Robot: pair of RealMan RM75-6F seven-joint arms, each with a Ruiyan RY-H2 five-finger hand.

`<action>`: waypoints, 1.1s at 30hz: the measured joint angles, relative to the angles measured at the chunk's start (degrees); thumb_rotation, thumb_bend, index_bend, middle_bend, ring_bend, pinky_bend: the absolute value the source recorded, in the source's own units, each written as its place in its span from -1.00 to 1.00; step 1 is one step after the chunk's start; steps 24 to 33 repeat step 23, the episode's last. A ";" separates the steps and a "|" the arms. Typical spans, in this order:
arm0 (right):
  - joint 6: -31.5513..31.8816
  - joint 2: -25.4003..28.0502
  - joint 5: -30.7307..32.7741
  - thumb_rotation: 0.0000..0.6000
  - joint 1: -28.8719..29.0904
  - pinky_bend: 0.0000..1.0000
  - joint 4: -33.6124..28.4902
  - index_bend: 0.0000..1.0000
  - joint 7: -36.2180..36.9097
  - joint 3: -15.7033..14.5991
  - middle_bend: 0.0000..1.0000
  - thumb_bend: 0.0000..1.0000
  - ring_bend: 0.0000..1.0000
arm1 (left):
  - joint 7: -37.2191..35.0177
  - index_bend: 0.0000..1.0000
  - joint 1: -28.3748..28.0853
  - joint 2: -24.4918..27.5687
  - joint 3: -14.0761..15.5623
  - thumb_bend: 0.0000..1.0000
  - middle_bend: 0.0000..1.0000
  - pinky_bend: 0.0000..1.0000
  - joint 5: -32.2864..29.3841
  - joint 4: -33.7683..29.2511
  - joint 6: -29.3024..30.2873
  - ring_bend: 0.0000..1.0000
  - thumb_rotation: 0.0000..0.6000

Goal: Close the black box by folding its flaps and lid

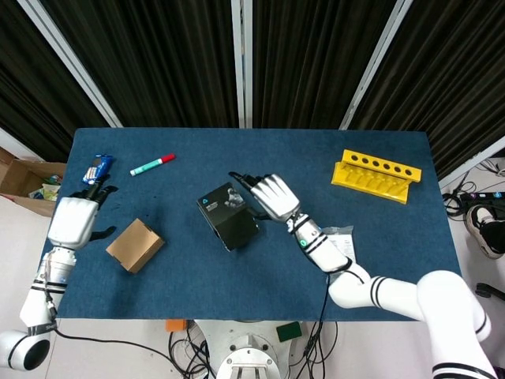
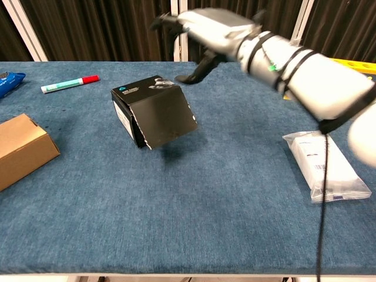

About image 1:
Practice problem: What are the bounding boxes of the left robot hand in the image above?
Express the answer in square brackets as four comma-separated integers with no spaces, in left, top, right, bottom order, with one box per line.
[47,183,119,250]

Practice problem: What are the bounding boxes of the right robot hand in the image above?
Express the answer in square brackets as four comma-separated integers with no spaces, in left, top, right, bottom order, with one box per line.
[228,171,303,223]

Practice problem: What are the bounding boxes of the black paper box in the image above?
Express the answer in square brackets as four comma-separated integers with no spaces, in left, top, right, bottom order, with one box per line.
[196,182,261,252]

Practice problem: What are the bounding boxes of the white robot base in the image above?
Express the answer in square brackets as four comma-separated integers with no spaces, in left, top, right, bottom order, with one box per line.
[195,319,305,379]

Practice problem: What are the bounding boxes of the open cardboard box with rubbish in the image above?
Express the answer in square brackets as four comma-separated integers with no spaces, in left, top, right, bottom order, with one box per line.
[0,146,67,217]

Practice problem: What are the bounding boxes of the brown cardboard box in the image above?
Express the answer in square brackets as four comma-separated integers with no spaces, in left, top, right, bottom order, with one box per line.
[105,218,166,275]

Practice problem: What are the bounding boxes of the blue snack packet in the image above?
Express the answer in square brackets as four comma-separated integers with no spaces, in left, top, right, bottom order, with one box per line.
[80,153,115,186]

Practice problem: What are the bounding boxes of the white wipes packet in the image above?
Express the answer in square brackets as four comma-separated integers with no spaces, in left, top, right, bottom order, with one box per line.
[319,225,356,273]

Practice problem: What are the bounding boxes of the green marker with red cap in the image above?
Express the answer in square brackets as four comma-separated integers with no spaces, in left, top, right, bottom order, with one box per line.
[129,152,177,177]

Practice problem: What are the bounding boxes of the blue table cloth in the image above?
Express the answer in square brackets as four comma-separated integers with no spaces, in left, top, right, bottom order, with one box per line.
[50,126,466,321]

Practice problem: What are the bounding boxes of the yellow test tube rack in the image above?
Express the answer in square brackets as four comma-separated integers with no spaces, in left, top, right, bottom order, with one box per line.
[331,148,423,205]

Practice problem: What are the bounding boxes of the green block under table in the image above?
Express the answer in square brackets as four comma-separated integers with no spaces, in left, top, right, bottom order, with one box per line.
[275,321,303,343]

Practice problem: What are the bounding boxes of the black pleated curtain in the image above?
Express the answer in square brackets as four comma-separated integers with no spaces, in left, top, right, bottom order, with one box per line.
[39,0,240,128]
[251,0,404,129]
[349,0,505,178]
[0,0,111,163]

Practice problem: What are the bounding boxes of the black power strip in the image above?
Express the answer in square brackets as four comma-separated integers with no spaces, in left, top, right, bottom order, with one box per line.
[453,191,505,206]

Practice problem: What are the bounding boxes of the black and white shoe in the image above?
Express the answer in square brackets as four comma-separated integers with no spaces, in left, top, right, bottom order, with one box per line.
[466,205,505,260]

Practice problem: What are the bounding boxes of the black chair base leg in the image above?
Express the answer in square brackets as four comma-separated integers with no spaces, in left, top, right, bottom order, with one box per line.
[475,281,505,300]

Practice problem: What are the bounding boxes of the white frame post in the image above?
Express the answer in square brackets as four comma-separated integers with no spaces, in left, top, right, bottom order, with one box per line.
[0,126,43,162]
[230,0,253,128]
[339,0,414,130]
[437,136,505,190]
[17,0,123,128]

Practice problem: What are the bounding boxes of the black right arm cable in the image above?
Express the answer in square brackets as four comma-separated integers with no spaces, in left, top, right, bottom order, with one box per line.
[290,220,366,379]

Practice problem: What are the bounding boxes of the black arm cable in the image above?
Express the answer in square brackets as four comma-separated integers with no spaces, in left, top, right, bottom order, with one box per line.
[43,252,217,379]
[290,220,366,379]

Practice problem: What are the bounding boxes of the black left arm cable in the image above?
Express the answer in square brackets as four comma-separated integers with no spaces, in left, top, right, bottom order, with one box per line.
[43,252,217,379]

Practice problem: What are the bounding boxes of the black floor cable tangle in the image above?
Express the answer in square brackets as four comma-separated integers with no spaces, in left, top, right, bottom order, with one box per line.
[168,321,217,379]

